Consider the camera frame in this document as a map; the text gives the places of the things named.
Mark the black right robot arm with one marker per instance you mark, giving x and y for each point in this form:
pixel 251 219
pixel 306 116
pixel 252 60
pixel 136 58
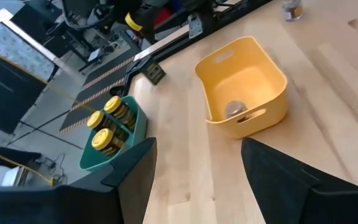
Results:
pixel 205 11

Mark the cork-lid glass spice jar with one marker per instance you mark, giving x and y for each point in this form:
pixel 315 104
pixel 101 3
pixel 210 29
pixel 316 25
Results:
pixel 235 109
pixel 292 11

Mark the black aluminium table frame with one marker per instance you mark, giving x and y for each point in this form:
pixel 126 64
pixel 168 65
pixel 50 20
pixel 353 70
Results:
pixel 228 20

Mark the yellow plastic bin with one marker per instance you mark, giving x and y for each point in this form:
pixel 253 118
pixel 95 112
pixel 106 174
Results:
pixel 247 84

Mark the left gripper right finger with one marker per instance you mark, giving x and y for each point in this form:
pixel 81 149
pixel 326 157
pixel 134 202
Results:
pixel 278 189

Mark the teal plastic bin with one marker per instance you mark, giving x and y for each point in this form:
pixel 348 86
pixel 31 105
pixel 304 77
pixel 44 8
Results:
pixel 139 124

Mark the silver metal bracket plate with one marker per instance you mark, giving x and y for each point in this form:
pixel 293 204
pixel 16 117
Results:
pixel 195 27

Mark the dark green spice tin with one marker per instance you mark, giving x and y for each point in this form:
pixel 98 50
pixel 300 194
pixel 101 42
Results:
pixel 154 73

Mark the black floor mat striped edge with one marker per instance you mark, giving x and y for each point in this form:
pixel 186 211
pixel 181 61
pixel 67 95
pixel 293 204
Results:
pixel 104 82

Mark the yellow-lid dark spice jar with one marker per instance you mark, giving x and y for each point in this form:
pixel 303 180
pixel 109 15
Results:
pixel 95 119
pixel 102 140
pixel 117 109

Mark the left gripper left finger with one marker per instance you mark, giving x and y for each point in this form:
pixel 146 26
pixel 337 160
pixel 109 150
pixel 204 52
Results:
pixel 134 180

